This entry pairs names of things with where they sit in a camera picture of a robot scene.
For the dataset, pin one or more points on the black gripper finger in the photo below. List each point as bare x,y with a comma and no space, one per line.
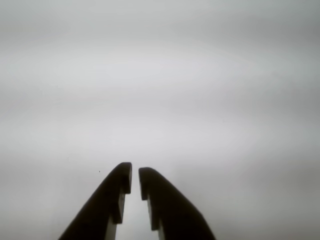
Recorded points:
172,210
105,205

